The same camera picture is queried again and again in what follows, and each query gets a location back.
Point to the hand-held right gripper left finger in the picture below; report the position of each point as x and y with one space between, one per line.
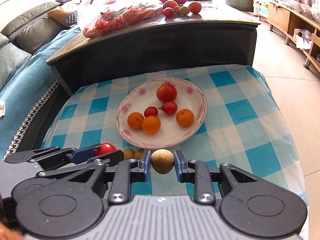
146 166

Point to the grey cushion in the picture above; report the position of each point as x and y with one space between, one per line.
40 33

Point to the large orange-red tomato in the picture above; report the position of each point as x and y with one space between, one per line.
166 92

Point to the small red tomato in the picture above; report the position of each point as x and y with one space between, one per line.
168 12

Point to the small orange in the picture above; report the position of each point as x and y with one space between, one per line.
185 117
135 120

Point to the red cherry tomato with stem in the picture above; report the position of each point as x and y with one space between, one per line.
170 108

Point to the orange houndstooth cushion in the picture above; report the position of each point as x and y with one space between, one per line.
63 16

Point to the grey blue sofa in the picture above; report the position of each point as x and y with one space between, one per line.
30 85

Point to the white floral plate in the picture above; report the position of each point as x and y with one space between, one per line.
170 132

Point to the blue white checked tablecloth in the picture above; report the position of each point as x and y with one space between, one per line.
225 120

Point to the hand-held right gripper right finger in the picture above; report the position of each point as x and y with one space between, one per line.
177 166

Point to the wooden media shelf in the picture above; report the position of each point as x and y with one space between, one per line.
295 22

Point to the large orange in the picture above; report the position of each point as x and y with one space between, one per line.
151 124

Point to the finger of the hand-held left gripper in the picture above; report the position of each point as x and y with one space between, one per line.
112 156
82 152

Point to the green-brown round fruit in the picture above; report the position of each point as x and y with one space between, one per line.
184 10
177 9

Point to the brown longan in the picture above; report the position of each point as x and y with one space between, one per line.
129 153
139 154
162 161

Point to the dark coffee table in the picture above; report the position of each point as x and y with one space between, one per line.
150 50

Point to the clear plastic bag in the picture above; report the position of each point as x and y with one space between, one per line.
120 12

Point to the large red tomato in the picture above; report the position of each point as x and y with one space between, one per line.
170 4

